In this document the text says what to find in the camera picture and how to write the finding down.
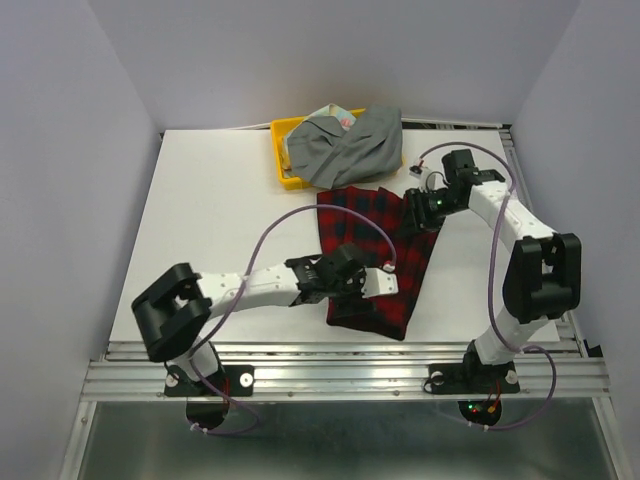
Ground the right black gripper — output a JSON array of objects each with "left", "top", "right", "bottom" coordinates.
[{"left": 392, "top": 187, "right": 464, "bottom": 239}]

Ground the red black plaid skirt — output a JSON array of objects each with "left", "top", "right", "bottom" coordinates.
[{"left": 316, "top": 186, "right": 438, "bottom": 341}]

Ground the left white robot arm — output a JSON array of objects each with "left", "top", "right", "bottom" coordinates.
[{"left": 131, "top": 244, "right": 398, "bottom": 397}]

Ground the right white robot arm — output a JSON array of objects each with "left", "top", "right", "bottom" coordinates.
[{"left": 401, "top": 142, "right": 582, "bottom": 395}]

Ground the yellow plastic bin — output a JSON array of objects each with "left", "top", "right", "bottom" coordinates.
[{"left": 270, "top": 107, "right": 405, "bottom": 193}]

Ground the pastel patterned cloth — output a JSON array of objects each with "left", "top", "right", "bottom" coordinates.
[{"left": 307, "top": 103, "right": 357, "bottom": 131}]

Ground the grey skirt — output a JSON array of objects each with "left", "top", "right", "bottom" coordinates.
[{"left": 287, "top": 103, "right": 404, "bottom": 193}]

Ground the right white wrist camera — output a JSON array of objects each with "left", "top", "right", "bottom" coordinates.
[{"left": 409, "top": 160, "right": 442, "bottom": 191}]

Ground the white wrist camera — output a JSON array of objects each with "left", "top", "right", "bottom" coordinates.
[
  {"left": 409, "top": 160, "right": 442, "bottom": 191},
  {"left": 361, "top": 268, "right": 399, "bottom": 299}
]

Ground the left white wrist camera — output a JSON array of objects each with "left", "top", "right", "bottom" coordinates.
[{"left": 361, "top": 268, "right": 399, "bottom": 299}]

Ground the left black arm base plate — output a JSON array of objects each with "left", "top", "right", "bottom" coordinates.
[{"left": 164, "top": 364, "right": 255, "bottom": 398}]

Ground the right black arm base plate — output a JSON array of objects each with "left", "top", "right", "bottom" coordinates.
[{"left": 428, "top": 362, "right": 520, "bottom": 395}]

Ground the aluminium frame rail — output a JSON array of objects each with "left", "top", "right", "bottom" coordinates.
[{"left": 62, "top": 129, "right": 630, "bottom": 479}]

